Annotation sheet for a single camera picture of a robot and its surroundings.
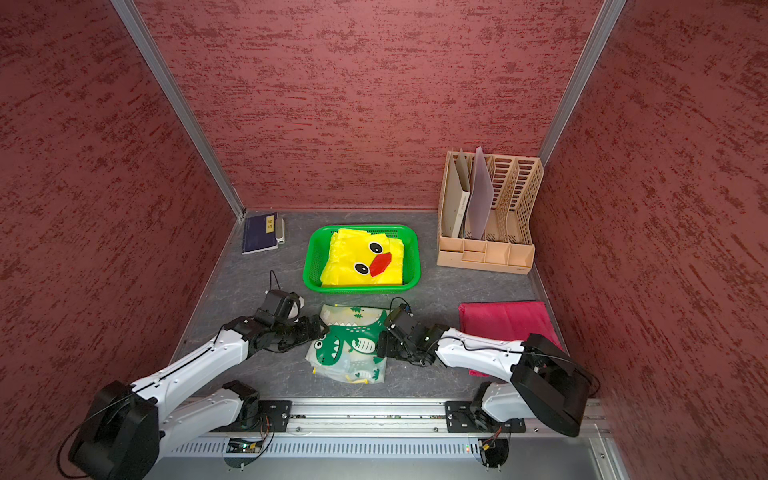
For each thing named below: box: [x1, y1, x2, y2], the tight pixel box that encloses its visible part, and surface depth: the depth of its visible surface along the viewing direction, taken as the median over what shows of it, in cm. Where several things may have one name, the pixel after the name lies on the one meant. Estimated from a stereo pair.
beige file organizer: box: [437, 150, 544, 275], surface depth 104 cm
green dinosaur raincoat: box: [305, 304, 390, 384], surface depth 83 cm
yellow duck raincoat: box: [319, 229, 405, 287], surface depth 103 cm
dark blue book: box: [241, 212, 279, 255], surface depth 115 cm
